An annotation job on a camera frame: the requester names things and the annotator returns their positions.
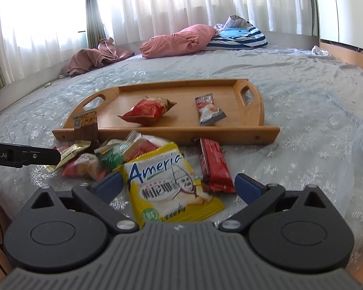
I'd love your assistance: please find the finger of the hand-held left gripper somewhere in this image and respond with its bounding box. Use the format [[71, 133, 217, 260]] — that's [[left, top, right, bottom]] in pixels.
[[15, 145, 62, 168]]

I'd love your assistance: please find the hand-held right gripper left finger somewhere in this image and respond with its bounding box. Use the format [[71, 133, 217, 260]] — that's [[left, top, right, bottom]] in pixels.
[[18, 172, 139, 234]]

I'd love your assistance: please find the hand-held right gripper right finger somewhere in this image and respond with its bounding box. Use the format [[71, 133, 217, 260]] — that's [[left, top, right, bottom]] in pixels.
[[219, 173, 342, 234]]

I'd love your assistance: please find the gold foil snack packet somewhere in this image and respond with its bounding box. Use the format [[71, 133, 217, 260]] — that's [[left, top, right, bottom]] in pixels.
[[45, 140, 92, 173]]

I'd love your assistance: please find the dark red bar packet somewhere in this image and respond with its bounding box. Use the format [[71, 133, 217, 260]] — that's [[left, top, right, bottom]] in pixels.
[[199, 137, 236, 194]]

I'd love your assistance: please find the red snack bar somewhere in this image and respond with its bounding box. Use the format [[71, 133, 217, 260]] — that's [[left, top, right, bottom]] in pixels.
[[73, 111, 98, 142]]

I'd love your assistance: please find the yellow snack packet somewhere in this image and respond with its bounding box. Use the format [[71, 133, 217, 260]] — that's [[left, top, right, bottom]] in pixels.
[[113, 142, 225, 229]]

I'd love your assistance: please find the wooden serving tray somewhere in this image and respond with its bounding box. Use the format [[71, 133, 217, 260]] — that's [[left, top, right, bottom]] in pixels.
[[52, 79, 281, 145]]

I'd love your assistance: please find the green snack packet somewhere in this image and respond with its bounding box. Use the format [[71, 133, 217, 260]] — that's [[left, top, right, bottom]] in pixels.
[[94, 139, 134, 171]]

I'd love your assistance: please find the red white snack packet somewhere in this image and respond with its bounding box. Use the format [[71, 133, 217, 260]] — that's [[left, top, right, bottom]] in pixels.
[[61, 152, 109, 182]]

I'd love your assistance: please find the red puffed snack packet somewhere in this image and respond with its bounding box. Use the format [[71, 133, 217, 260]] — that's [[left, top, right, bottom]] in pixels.
[[117, 95, 177, 126]]

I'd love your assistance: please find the red grey coffee sachet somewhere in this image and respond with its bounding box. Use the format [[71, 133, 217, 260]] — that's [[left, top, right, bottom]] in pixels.
[[195, 93, 227, 127]]

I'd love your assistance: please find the mauve blanket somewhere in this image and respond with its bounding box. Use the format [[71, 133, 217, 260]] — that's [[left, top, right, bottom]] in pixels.
[[59, 38, 136, 77]]

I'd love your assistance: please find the blue striped pillow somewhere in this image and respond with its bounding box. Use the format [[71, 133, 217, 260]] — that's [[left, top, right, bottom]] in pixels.
[[204, 27, 269, 51]]

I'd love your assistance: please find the white plastic bag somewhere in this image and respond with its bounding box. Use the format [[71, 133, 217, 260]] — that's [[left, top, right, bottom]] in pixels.
[[311, 45, 332, 58]]

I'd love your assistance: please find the pink pillow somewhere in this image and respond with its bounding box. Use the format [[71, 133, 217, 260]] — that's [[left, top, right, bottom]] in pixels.
[[139, 24, 217, 58]]

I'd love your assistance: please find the floral cloth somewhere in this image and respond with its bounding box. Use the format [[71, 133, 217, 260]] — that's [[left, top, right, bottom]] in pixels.
[[214, 15, 250, 31]]

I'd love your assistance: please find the wooden headboard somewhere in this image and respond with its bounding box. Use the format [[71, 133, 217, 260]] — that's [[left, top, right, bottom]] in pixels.
[[319, 39, 363, 73]]

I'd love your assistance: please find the white sheer curtain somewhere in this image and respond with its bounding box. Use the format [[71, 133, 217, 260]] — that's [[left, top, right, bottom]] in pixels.
[[0, 0, 315, 56]]

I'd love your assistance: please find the white wardrobe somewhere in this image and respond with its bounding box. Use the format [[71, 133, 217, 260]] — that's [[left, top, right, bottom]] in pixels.
[[313, 0, 363, 52]]

